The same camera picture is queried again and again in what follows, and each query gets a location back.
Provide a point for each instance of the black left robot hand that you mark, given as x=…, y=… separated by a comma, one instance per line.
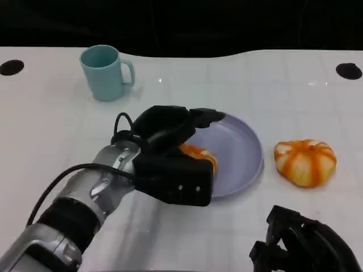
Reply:
x=164, y=127

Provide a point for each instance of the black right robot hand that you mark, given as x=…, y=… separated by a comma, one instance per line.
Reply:
x=309, y=246

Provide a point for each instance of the orange and white bread roll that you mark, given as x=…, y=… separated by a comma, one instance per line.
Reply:
x=198, y=153
x=304, y=164

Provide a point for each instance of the lilac plate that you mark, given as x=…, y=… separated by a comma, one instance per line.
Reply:
x=238, y=153

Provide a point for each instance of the pale green mug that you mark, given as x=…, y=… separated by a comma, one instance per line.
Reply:
x=100, y=78

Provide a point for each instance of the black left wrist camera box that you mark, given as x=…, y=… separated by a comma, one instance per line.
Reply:
x=173, y=178

